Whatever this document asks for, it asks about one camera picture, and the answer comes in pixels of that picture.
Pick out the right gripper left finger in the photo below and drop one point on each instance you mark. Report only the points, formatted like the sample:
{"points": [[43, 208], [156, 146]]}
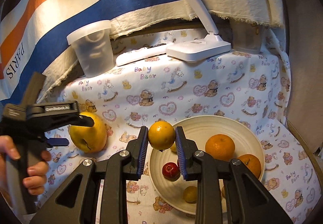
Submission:
{"points": [[96, 186]]}

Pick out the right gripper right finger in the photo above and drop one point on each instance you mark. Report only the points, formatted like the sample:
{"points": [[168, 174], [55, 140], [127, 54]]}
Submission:
{"points": [[247, 199]]}

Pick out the small yellow kumquat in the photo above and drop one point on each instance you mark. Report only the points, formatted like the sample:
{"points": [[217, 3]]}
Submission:
{"points": [[190, 194]]}

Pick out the small red apple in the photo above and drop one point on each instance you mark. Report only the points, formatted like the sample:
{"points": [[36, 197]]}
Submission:
{"points": [[171, 171]]}

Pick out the large yellow apple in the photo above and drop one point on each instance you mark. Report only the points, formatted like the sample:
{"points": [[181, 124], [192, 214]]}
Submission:
{"points": [[89, 139]]}

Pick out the small yellow citrus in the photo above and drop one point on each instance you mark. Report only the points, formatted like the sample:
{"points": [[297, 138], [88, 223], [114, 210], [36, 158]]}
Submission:
{"points": [[161, 135]]}

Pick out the small orange mandarin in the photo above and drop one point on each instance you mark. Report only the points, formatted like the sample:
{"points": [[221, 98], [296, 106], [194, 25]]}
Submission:
{"points": [[252, 163]]}

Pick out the large orange mandarin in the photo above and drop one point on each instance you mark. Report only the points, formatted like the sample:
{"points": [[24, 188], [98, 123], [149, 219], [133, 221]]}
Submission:
{"points": [[221, 147]]}

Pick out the yellow-green small fruit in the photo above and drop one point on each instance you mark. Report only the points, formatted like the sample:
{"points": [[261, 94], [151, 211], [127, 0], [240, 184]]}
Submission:
{"points": [[173, 148]]}

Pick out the person's left hand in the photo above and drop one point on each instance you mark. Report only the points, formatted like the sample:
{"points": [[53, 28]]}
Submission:
{"points": [[36, 173]]}

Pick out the cream round plate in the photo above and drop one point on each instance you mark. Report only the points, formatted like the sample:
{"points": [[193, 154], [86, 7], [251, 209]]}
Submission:
{"points": [[195, 183]]}

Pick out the translucent lidded plastic container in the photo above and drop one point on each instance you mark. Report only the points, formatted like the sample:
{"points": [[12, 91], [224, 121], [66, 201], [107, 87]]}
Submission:
{"points": [[91, 43]]}

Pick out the baby bear printed tablecloth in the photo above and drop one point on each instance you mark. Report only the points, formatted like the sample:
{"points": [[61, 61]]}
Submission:
{"points": [[253, 90]]}

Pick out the white remote control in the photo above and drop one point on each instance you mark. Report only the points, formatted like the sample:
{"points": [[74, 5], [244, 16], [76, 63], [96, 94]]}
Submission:
{"points": [[142, 53]]}

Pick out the white desk lamp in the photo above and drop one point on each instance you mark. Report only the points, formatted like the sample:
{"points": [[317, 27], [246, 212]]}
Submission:
{"points": [[197, 50]]}

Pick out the wooden board panel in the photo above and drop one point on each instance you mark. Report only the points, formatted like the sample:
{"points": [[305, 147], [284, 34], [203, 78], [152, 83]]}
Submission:
{"points": [[305, 53]]}

